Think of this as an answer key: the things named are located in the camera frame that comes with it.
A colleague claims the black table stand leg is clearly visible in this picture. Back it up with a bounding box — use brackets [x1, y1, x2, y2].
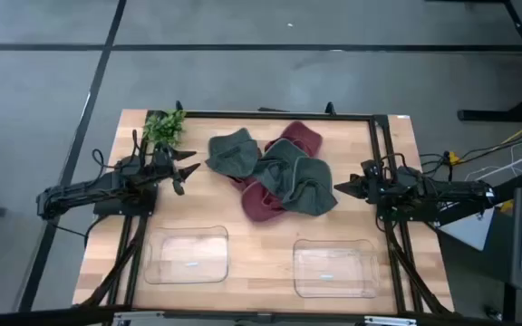
[458, 88, 522, 123]

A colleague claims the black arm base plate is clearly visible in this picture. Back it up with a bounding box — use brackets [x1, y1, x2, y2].
[92, 180, 159, 217]
[375, 198, 441, 224]

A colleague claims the yellow floor cable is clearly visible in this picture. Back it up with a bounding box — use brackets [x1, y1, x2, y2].
[499, 119, 522, 145]

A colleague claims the silver metal bracket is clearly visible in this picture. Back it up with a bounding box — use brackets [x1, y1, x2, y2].
[112, 310, 166, 326]
[363, 315, 419, 326]

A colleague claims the white box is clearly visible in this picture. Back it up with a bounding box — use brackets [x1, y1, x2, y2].
[437, 207, 497, 253]

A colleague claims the clear plastic bin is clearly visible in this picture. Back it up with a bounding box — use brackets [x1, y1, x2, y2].
[292, 238, 381, 299]
[142, 225, 230, 285]

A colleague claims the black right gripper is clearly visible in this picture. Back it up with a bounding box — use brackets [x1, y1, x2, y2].
[333, 158, 390, 205]

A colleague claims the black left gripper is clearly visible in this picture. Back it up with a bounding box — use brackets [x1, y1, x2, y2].
[151, 147, 202, 197]

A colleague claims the black aluminium table frame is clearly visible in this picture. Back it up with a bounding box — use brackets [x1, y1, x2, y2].
[79, 100, 453, 318]

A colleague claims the green potted plant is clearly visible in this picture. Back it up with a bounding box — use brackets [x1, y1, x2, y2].
[141, 108, 187, 149]

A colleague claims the dark green cap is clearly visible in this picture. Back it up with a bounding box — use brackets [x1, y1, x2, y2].
[281, 156, 339, 217]
[252, 138, 310, 200]
[205, 127, 262, 179]

